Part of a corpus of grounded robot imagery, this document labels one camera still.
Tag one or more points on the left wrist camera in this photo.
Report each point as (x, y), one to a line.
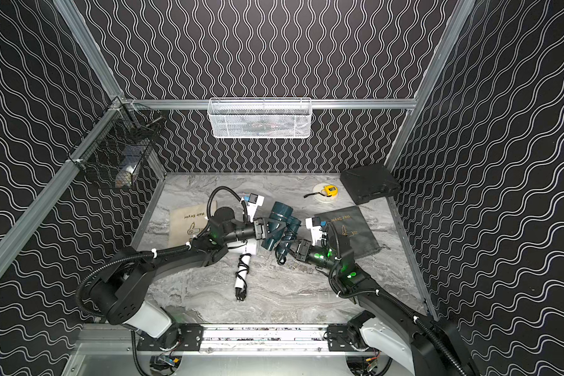
(253, 202)

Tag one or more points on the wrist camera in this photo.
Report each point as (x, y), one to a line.
(253, 202)
(318, 231)

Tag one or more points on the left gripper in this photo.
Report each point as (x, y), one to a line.
(259, 228)

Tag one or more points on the dark green hair dryer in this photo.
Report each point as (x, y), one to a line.
(282, 230)

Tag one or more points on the item in black basket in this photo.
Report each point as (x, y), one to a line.
(127, 175)

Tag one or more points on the yellow tape measure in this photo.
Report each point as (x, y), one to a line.
(330, 190)

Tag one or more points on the black hard case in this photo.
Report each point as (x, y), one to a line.
(370, 182)

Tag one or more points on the white round coaster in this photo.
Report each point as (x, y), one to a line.
(319, 196)

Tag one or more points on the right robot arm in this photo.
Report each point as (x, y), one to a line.
(417, 342)

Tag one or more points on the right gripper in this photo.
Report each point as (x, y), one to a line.
(304, 250)

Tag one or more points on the black wire wall basket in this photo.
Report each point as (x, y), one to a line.
(130, 135)

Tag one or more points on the white mesh wall basket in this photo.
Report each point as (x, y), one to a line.
(260, 118)

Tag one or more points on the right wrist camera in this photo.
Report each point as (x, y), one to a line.
(318, 231)

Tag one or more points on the dark grey hair dryer bag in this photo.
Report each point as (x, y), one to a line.
(350, 222)

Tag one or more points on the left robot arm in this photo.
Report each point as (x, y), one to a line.
(117, 290)

